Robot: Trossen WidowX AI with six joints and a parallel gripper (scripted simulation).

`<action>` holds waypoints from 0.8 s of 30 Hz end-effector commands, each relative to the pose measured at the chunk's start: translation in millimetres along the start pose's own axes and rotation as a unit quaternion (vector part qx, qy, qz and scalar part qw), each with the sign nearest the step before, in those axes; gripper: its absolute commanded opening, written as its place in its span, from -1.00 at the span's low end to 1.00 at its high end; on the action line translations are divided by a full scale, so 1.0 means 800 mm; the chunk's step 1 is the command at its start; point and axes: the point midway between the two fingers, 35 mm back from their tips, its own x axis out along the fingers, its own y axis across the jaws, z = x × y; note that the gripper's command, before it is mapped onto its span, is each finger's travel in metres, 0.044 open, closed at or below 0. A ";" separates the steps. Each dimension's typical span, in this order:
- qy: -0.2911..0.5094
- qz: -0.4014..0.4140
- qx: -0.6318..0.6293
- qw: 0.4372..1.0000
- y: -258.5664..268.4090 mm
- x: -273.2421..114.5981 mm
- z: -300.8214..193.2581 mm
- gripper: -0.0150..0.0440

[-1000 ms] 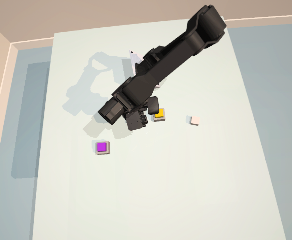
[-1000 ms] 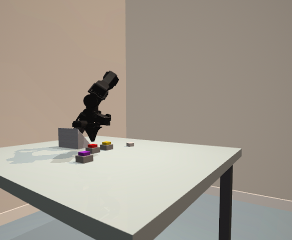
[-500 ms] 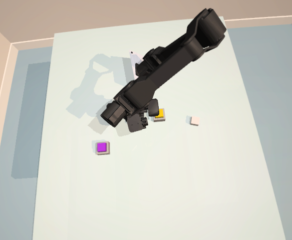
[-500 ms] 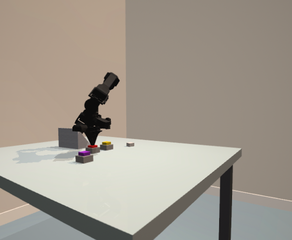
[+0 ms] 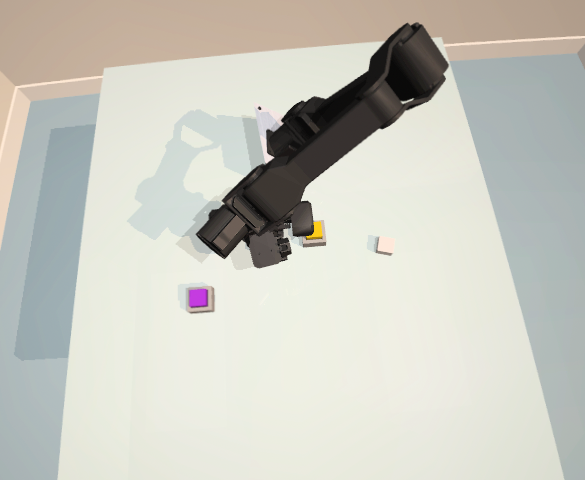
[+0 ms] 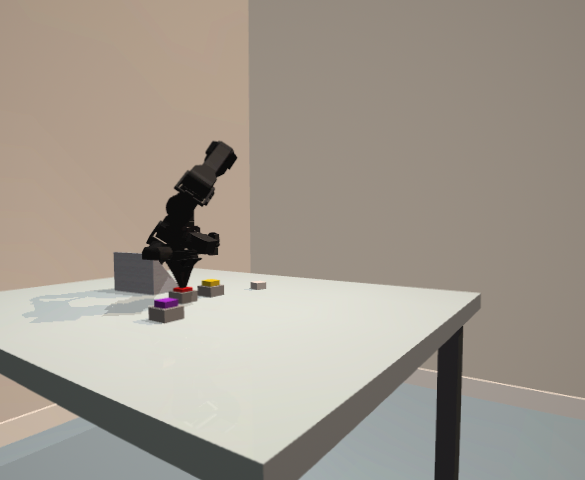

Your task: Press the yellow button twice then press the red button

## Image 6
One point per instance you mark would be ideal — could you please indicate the purple button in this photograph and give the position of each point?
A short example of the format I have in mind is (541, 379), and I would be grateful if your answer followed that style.
(166, 310)

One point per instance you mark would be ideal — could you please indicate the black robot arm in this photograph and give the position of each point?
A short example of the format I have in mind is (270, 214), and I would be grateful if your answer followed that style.
(197, 185)

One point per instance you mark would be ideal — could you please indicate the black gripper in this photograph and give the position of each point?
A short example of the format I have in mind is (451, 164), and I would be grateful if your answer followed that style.
(180, 261)

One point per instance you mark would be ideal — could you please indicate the red button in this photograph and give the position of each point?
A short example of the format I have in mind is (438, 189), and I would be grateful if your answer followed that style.
(184, 296)

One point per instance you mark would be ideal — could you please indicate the yellow button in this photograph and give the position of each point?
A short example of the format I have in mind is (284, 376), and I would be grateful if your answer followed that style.
(210, 288)

